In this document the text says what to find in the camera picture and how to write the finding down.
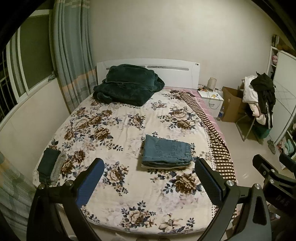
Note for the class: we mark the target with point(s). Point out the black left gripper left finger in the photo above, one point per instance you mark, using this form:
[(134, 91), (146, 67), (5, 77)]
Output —
[(44, 221)]

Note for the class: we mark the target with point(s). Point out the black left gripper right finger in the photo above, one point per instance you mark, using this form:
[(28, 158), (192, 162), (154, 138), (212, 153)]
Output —
[(253, 222)]

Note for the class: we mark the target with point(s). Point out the window frame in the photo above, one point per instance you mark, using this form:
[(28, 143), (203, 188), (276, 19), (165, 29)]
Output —
[(26, 61)]

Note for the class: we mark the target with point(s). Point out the dark green folded blanket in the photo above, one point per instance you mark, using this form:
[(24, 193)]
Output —
[(128, 84)]

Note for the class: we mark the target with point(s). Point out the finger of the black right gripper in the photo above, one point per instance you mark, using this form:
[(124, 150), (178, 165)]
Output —
[(266, 169), (286, 160)]

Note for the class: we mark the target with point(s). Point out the chair piled with clothes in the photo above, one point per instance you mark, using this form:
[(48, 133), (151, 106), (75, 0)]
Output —
[(259, 97)]

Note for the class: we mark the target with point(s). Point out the pink bed sheet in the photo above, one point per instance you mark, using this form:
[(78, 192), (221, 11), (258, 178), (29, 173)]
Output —
[(203, 105)]

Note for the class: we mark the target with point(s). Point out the blue denim pants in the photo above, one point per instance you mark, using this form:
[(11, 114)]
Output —
[(161, 153)]

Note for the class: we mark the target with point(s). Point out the beige table lamp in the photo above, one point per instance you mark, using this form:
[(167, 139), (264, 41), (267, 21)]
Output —
[(212, 83)]

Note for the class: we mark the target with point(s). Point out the brown cardboard box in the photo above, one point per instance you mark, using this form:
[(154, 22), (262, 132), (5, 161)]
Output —
[(233, 105)]

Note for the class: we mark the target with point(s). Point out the white bed headboard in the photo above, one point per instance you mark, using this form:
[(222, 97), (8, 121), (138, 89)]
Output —
[(175, 73)]

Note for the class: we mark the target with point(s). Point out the brown checkered blanket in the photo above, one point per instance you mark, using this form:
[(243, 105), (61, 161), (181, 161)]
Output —
[(212, 138)]

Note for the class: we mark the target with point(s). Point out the white wardrobe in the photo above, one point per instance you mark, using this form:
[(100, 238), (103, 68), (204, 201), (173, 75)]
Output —
[(281, 69)]

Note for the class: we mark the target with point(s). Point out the small dark grey folded clothes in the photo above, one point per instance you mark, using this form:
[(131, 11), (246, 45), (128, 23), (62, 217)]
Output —
[(50, 166)]

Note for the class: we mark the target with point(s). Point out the grey striped curtain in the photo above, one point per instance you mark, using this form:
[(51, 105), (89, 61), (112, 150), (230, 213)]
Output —
[(72, 51)]

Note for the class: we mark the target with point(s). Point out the white bedside table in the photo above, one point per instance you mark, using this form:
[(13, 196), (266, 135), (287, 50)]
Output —
[(213, 100)]

